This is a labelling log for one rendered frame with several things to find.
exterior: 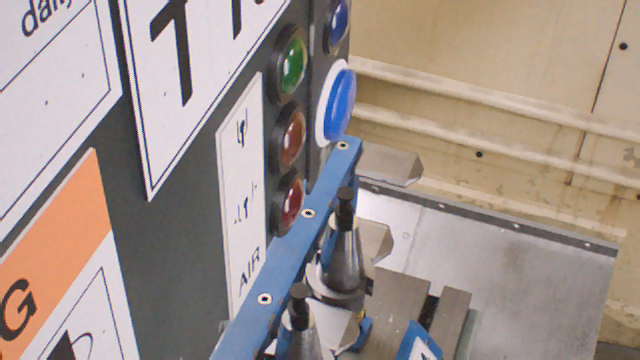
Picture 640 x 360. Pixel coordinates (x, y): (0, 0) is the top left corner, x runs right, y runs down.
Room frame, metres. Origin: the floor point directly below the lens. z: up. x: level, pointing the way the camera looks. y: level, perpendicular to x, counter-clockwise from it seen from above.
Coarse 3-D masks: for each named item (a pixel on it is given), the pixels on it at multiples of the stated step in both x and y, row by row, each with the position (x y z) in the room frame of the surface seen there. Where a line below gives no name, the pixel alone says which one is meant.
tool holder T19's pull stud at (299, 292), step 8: (296, 288) 0.41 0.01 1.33; (304, 288) 0.41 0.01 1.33; (296, 296) 0.40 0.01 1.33; (304, 296) 0.40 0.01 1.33; (296, 304) 0.40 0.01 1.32; (304, 304) 0.41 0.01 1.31; (288, 312) 0.41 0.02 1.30; (296, 312) 0.40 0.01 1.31; (304, 312) 0.40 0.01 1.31; (288, 320) 0.41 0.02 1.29; (296, 320) 0.40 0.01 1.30; (304, 320) 0.40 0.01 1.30
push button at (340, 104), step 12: (348, 72) 0.27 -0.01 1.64; (336, 84) 0.27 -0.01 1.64; (348, 84) 0.27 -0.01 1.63; (336, 96) 0.26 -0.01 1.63; (348, 96) 0.27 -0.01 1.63; (336, 108) 0.26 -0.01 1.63; (348, 108) 0.27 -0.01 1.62; (324, 120) 0.26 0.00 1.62; (336, 120) 0.26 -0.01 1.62; (348, 120) 0.27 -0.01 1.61; (324, 132) 0.26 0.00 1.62; (336, 132) 0.26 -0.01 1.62
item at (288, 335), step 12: (312, 312) 0.41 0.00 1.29; (288, 324) 0.40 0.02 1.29; (312, 324) 0.40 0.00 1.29; (288, 336) 0.40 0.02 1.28; (300, 336) 0.40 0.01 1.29; (312, 336) 0.40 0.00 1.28; (276, 348) 0.40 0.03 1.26; (288, 348) 0.39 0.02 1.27; (300, 348) 0.39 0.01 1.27; (312, 348) 0.40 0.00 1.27
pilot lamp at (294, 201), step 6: (300, 180) 0.23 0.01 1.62; (294, 186) 0.23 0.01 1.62; (300, 186) 0.23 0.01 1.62; (294, 192) 0.22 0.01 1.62; (300, 192) 0.23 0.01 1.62; (288, 198) 0.22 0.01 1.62; (294, 198) 0.22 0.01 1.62; (300, 198) 0.23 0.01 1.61; (288, 204) 0.22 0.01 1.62; (294, 204) 0.22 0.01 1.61; (300, 204) 0.23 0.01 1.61; (288, 210) 0.22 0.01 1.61; (294, 210) 0.22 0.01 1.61; (300, 210) 0.23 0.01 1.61; (288, 216) 0.22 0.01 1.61; (294, 216) 0.22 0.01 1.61; (288, 222) 0.22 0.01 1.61
